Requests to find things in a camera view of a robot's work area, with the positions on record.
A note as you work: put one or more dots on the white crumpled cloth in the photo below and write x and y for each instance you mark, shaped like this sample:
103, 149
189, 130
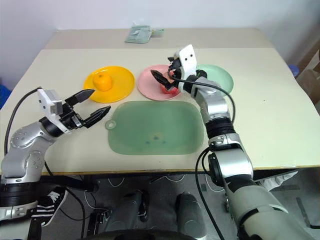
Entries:
277, 180

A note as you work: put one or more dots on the black box on floor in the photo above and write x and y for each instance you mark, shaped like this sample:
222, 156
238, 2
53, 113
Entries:
97, 222

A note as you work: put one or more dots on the yellow plate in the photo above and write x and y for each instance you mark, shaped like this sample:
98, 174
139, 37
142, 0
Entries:
117, 85

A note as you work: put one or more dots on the blue bin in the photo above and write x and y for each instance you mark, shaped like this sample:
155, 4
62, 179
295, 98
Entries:
3, 96

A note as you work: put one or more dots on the dark rounded robot leg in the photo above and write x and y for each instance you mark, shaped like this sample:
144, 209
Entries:
127, 210
190, 212

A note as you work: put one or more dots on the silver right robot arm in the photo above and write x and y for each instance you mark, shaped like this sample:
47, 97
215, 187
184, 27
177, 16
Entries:
237, 170

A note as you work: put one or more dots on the brown cardboard box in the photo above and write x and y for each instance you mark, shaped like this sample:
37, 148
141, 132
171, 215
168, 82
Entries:
311, 75

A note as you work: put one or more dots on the orange mandarin fruit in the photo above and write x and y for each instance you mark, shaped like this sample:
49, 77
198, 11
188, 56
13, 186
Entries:
102, 83

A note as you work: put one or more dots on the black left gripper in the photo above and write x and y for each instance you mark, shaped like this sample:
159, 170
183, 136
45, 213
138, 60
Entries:
72, 118

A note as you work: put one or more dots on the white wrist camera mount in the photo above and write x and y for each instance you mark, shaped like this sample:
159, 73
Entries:
188, 61
47, 101

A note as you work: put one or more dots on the blue plastic stool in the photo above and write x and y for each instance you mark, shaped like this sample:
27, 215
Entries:
295, 70

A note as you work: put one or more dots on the folded green cloth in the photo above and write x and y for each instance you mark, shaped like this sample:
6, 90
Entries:
137, 35

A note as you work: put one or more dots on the small red item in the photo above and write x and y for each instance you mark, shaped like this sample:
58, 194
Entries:
167, 90

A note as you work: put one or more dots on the black table frame bar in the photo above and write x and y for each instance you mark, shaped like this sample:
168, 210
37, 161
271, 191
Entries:
72, 183

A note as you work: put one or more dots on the green translucent cutting mat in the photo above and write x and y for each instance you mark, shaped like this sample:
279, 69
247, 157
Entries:
155, 125

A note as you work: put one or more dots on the black white striped sneaker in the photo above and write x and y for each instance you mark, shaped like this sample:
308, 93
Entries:
50, 207

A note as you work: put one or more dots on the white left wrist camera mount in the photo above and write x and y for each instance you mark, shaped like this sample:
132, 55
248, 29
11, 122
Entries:
47, 101

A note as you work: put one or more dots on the pale green plate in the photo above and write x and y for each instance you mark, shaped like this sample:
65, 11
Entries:
220, 78

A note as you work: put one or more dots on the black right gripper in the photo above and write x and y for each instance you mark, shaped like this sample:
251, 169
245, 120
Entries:
176, 68

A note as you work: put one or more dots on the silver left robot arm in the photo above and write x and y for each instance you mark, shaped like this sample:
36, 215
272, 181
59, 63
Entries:
23, 160

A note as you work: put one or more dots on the pink plate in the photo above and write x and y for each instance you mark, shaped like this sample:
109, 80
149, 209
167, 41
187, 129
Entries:
147, 85

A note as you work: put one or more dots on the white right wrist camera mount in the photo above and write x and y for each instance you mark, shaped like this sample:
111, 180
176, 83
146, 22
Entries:
188, 61

